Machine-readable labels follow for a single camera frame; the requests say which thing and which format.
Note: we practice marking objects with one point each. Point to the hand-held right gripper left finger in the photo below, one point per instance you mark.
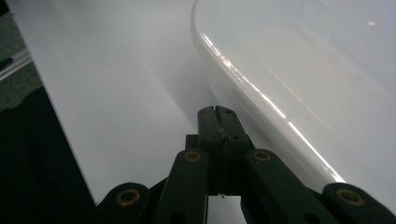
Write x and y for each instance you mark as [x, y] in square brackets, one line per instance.
[209, 133]

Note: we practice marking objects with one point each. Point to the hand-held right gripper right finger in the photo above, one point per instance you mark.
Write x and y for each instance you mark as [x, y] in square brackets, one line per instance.
[233, 133]

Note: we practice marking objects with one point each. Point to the white plastic container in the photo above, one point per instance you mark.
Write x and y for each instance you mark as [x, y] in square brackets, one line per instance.
[299, 77]

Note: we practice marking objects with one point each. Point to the dark cloth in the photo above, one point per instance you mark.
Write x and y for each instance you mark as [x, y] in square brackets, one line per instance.
[37, 161]

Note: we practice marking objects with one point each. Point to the aluminium rail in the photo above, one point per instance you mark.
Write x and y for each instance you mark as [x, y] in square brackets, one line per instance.
[14, 65]

